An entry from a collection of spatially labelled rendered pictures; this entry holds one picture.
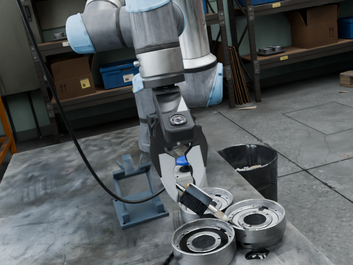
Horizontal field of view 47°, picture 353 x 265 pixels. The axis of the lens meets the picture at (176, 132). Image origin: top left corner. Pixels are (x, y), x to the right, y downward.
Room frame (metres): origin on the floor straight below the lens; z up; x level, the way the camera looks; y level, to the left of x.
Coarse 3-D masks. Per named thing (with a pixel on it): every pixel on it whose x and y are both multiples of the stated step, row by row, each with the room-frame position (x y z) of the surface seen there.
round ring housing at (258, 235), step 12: (240, 204) 0.67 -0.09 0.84; (252, 204) 0.67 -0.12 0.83; (264, 204) 0.67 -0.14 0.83; (276, 204) 0.65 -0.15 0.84; (228, 216) 0.65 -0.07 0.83; (240, 216) 0.64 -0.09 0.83; (252, 216) 0.65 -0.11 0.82; (264, 216) 0.63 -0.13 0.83; (240, 228) 0.59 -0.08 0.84; (252, 228) 0.60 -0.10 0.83; (264, 228) 0.57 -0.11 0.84; (276, 228) 0.58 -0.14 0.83; (240, 240) 0.59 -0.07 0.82; (252, 240) 0.58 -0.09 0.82; (264, 240) 0.57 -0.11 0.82; (276, 240) 0.59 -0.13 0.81
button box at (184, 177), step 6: (174, 168) 0.87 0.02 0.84; (180, 168) 0.86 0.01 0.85; (174, 174) 0.84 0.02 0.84; (180, 174) 0.83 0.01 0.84; (186, 174) 0.83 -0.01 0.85; (180, 180) 0.82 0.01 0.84; (186, 180) 0.82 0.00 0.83; (192, 180) 0.82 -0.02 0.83; (204, 180) 0.83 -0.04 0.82; (204, 186) 0.83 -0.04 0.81; (180, 192) 0.82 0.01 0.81
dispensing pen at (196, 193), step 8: (176, 184) 0.64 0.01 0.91; (184, 192) 0.62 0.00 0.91; (192, 192) 0.61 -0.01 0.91; (200, 192) 0.62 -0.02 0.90; (184, 200) 0.63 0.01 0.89; (192, 200) 0.62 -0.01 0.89; (200, 200) 0.60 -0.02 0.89; (208, 200) 0.61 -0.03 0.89; (192, 208) 0.62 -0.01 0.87; (200, 208) 0.61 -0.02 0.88; (208, 208) 0.61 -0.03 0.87; (216, 208) 0.61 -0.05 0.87; (200, 216) 0.62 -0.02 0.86; (216, 216) 0.61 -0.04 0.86; (224, 216) 0.61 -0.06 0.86; (232, 224) 0.60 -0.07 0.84
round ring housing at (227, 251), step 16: (192, 224) 0.63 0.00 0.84; (208, 224) 0.63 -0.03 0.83; (224, 224) 0.61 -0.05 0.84; (176, 240) 0.60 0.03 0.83; (192, 240) 0.59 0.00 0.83; (208, 240) 0.60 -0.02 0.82; (176, 256) 0.56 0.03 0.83; (192, 256) 0.54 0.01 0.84; (208, 256) 0.53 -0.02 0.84; (224, 256) 0.54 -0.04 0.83
